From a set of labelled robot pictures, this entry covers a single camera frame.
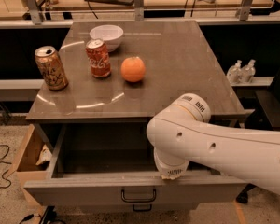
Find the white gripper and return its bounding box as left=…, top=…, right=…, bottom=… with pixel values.
left=154, top=148, right=189, bottom=180

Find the grey top drawer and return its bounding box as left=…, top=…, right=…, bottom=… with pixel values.
left=24, top=122, right=245, bottom=206

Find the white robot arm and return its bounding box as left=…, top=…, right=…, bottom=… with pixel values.
left=147, top=93, right=280, bottom=195

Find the grey drawer cabinet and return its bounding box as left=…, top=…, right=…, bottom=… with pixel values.
left=25, top=20, right=246, bottom=214

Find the orange fruit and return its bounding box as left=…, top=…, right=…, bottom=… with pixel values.
left=120, top=57, right=146, bottom=82

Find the black office chair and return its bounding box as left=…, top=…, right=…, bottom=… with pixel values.
left=235, top=54, right=280, bottom=204

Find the wooden side box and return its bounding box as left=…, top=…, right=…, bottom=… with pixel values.
left=7, top=125, right=47, bottom=207

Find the right clear sanitizer bottle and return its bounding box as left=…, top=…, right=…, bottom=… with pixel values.
left=241, top=60, right=256, bottom=83

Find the red cola can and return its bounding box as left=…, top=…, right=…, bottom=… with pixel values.
left=85, top=38, right=111, bottom=78

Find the white bowl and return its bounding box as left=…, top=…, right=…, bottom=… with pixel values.
left=90, top=24, right=124, bottom=52

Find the gold soda can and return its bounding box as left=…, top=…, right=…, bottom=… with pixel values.
left=35, top=46, right=68, bottom=91

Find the black floor cable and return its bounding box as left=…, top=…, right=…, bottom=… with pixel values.
left=0, top=141, right=13, bottom=203

